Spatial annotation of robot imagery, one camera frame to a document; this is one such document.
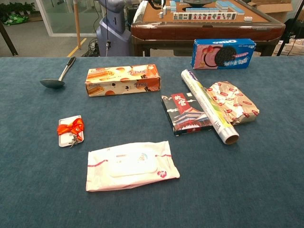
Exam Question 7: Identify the blue mahjong tile stack diagonal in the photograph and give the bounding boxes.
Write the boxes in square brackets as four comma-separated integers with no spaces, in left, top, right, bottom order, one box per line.
[215,0,246,16]

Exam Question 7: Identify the grey robot pedestal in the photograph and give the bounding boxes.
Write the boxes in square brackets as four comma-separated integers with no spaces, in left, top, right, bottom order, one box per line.
[96,0,132,57]

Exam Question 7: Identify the white plastic crate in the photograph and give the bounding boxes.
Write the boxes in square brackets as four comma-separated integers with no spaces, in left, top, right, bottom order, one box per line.
[273,38,304,57]

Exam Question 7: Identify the face-up mahjong tile row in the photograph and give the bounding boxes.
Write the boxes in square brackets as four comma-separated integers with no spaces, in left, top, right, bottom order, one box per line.
[173,12,238,21]

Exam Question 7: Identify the card with orange lanyard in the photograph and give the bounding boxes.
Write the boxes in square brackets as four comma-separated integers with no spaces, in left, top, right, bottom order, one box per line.
[57,115,85,148]

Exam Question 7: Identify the black slanted table leg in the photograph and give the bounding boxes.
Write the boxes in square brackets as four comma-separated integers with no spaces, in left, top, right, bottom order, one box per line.
[0,20,19,57]

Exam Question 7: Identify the dark palace print box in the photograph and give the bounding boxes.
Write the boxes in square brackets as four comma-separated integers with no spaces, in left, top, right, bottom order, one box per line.
[161,92,214,137]

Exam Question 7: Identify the orange biscuit box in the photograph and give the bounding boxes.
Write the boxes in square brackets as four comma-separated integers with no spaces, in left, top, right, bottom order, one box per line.
[85,64,162,97]

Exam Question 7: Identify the black tripod stand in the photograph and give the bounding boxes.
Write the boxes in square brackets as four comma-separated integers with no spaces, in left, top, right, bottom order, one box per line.
[276,0,304,57]

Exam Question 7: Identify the cling film roll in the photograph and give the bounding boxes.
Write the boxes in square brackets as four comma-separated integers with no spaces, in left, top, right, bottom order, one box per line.
[180,69,240,145]

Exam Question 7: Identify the metal ladle black handle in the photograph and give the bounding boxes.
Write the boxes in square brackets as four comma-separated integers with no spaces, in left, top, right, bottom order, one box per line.
[39,56,76,89]

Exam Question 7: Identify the brown mahjong table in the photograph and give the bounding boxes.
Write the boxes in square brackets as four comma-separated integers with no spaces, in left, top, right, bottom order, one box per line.
[131,0,286,57]

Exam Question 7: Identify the green potted plants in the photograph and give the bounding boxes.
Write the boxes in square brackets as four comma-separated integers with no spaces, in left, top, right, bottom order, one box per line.
[0,1,36,19]

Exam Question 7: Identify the green bag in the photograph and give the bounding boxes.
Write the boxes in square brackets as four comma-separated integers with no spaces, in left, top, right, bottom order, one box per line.
[3,14,29,26]

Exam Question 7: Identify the blue Oreo cookie box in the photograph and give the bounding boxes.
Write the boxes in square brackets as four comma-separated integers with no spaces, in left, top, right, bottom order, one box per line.
[190,38,257,70]

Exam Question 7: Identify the black hanging cable with switch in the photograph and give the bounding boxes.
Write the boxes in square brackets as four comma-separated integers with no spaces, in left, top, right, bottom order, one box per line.
[104,0,112,57]

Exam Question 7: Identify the gold foil package red labels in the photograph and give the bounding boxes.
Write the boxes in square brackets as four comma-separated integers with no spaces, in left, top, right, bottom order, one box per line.
[206,81,260,126]

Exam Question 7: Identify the blue-backed mahjong tile row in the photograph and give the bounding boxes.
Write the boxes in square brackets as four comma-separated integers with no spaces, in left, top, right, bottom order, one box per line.
[185,7,220,13]

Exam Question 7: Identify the brown cardboard box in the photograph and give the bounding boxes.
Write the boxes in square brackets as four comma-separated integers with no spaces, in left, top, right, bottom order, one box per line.
[247,0,295,24]

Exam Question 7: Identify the wooden pole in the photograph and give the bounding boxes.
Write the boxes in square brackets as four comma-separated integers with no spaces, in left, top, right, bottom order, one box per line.
[73,0,82,50]

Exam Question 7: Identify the white pink wet wipes pack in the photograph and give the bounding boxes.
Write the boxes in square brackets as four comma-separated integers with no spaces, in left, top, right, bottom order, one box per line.
[85,141,181,192]

